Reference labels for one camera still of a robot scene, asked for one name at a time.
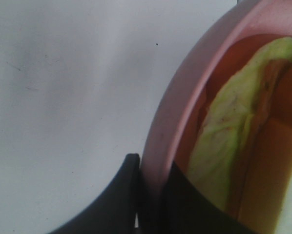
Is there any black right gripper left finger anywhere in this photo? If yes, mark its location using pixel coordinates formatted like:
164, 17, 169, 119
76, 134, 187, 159
52, 154, 140, 234

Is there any toast sandwich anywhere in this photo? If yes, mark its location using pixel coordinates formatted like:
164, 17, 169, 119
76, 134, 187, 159
186, 35, 292, 234

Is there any pink plate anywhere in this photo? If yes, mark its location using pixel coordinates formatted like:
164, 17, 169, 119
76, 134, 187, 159
141, 0, 292, 195

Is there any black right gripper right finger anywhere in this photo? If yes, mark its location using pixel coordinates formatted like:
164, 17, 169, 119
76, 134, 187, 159
138, 163, 253, 234

